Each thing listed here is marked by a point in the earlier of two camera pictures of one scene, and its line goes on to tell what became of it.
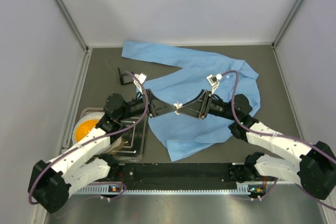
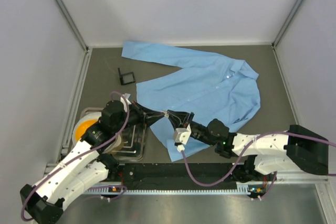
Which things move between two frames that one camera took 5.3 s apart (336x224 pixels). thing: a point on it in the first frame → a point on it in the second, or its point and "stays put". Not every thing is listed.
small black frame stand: [125, 78] stays put
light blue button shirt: [223, 77] stays put
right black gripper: [206, 104] → [187, 120]
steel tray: [135, 140] stays put
